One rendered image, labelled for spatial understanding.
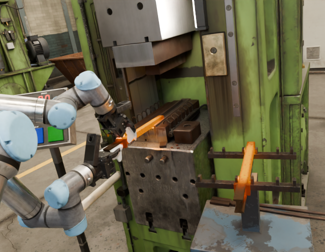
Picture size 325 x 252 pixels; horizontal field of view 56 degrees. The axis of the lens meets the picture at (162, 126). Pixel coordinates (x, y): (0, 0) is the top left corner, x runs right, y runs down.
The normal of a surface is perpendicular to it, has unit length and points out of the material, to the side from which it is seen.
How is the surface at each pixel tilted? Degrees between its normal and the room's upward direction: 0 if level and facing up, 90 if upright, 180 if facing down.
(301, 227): 0
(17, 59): 79
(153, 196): 90
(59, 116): 90
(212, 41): 90
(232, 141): 90
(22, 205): 108
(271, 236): 0
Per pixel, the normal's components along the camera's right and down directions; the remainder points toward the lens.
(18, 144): 0.96, -0.22
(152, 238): -0.45, 0.37
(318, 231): -0.15, -0.93
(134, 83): 0.88, 0.03
